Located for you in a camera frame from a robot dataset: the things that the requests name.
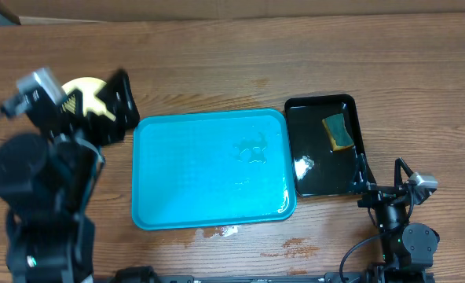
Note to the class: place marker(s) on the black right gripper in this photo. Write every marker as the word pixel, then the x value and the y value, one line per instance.
pixel 377 195

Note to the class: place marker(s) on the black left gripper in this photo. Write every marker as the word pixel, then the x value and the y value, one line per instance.
pixel 127 115

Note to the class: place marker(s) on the yellow plate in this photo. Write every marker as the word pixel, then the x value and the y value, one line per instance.
pixel 89 86

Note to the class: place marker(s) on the yellow green sponge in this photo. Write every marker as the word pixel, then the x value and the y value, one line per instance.
pixel 338 135

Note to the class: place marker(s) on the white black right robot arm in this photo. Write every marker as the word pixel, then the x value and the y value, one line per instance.
pixel 408 247

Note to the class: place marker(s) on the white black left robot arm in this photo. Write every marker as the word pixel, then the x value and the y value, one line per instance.
pixel 47 177

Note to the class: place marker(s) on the black plastic tray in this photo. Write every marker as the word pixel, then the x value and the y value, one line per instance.
pixel 320 171

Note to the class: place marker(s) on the teal plastic tray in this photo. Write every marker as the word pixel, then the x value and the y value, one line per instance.
pixel 212 169

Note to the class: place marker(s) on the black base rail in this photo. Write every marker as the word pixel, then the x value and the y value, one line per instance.
pixel 147 274

